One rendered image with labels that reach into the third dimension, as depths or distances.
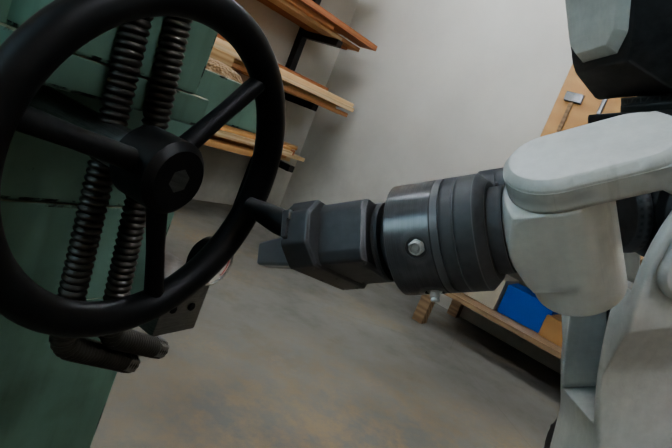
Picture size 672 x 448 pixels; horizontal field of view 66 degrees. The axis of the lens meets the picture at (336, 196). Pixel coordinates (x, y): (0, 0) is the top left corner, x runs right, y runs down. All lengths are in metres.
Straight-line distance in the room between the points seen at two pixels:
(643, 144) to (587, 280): 0.10
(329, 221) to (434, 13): 3.96
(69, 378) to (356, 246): 0.48
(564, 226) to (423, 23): 4.02
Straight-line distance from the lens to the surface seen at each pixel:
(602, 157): 0.35
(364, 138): 4.28
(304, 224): 0.40
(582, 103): 3.71
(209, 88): 0.69
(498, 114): 3.85
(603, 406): 0.69
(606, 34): 0.63
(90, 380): 0.79
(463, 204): 0.37
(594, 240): 0.37
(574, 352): 0.76
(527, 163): 0.36
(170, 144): 0.41
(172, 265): 0.80
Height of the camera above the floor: 0.89
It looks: 7 degrees down
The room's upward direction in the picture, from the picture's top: 22 degrees clockwise
